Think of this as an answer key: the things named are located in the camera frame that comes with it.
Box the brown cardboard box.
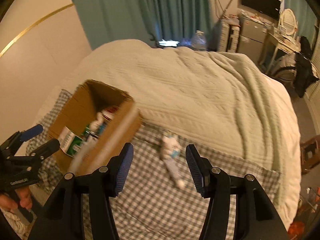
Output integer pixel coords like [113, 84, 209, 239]
[47, 79, 143, 177]

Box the grey small fridge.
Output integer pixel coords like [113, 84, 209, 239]
[236, 14, 270, 54]

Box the green medicine box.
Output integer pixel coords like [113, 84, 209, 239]
[59, 126, 97, 158]

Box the white plastic bottle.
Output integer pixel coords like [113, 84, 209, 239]
[89, 112, 104, 133]

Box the wire rack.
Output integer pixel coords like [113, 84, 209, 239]
[297, 186, 320, 220]

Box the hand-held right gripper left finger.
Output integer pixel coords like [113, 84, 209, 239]
[27, 142, 134, 240]

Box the white oval mirror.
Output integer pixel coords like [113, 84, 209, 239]
[277, 9, 299, 37]

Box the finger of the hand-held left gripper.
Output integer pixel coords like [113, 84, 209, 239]
[25, 138, 60, 163]
[5, 124, 43, 153]

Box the teal curtain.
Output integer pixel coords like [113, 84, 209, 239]
[285, 0, 320, 43]
[67, 0, 220, 50]

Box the black clothing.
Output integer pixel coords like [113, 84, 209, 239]
[295, 36, 320, 98]

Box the grey white checked cloth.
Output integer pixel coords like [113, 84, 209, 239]
[25, 89, 280, 240]

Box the white dressing table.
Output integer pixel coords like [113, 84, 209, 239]
[259, 32, 300, 68]

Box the clear water bottle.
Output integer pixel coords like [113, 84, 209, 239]
[191, 30, 207, 50]

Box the white ribbed suitcase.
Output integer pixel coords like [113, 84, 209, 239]
[217, 20, 240, 53]

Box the white blue tube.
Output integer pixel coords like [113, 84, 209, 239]
[160, 131, 185, 188]

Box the grey backpack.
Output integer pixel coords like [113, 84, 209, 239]
[270, 55, 298, 82]

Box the person's left hand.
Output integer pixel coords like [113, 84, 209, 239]
[0, 186, 33, 212]

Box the white knitted blanket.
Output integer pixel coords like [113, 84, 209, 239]
[75, 39, 300, 228]

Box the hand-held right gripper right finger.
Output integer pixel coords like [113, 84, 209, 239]
[185, 144, 287, 240]

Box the black wall television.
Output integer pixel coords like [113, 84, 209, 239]
[241, 0, 282, 20]

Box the wooden stool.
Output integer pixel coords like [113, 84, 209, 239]
[300, 135, 320, 175]

